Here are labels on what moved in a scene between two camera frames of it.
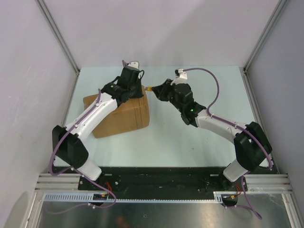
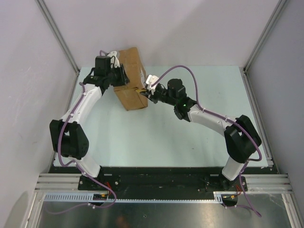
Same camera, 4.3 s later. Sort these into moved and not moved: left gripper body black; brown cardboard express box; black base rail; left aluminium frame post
Moved: left gripper body black; brown cardboard express box
Not moved: black base rail; left aluminium frame post
